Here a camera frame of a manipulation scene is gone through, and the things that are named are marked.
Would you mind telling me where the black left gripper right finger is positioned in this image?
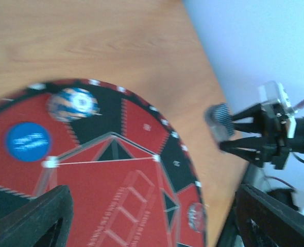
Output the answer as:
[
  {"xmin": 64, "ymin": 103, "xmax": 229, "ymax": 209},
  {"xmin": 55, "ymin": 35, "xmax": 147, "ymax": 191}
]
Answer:
[{"xmin": 235, "ymin": 184, "xmax": 304, "ymax": 246}]

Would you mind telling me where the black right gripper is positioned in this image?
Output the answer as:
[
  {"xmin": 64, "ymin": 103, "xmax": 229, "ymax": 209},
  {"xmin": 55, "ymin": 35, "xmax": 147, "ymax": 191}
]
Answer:
[{"xmin": 218, "ymin": 103, "xmax": 304, "ymax": 170}]

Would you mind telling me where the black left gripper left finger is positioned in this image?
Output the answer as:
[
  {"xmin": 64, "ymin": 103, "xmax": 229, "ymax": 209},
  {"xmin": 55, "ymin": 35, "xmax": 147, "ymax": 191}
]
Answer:
[{"xmin": 0, "ymin": 185, "xmax": 73, "ymax": 246}]

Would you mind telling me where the clear dealer button disc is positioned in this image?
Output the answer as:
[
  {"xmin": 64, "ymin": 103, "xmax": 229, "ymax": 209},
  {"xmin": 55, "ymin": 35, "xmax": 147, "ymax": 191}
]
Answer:
[{"xmin": 187, "ymin": 202, "xmax": 206, "ymax": 233}]

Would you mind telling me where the blue small blind button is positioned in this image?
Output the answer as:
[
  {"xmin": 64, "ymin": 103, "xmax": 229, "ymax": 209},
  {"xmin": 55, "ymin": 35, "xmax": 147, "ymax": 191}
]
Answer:
[{"xmin": 4, "ymin": 122, "xmax": 53, "ymax": 162}]

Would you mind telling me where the blue orange ten chip stack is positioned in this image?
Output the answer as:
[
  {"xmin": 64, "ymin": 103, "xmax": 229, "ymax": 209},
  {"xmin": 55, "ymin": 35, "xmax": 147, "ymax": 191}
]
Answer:
[{"xmin": 47, "ymin": 87, "xmax": 101, "ymax": 122}]

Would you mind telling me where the blue playing card deck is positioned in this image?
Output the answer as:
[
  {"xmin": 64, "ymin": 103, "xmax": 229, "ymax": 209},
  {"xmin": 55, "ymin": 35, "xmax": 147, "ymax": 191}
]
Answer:
[{"xmin": 205, "ymin": 103, "xmax": 235, "ymax": 144}]

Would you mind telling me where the round red black poker mat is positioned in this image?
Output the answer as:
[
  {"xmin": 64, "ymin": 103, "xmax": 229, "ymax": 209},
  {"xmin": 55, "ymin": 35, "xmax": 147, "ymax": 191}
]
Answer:
[{"xmin": 0, "ymin": 79, "xmax": 207, "ymax": 246}]

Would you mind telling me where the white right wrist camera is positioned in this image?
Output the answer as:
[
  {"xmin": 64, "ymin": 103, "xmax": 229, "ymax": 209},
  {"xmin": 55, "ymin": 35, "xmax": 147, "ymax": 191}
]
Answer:
[{"xmin": 258, "ymin": 81, "xmax": 297, "ymax": 116}]

